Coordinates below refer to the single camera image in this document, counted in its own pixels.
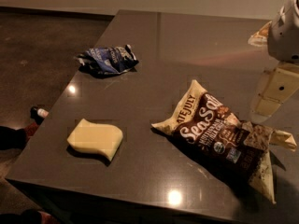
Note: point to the person's shoe and leg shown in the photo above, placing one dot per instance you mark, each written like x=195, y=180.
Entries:
x=18, y=138

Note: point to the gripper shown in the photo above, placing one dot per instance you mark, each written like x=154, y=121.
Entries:
x=285, y=34

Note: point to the crumpled blue chip bag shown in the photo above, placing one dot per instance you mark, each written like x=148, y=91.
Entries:
x=108, y=61

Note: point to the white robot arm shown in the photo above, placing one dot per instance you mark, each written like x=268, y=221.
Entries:
x=281, y=35

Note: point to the brown sea salt chip bag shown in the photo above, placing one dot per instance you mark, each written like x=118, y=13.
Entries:
x=202, y=122

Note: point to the yellow sponge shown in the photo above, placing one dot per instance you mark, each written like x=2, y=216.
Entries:
x=94, y=138

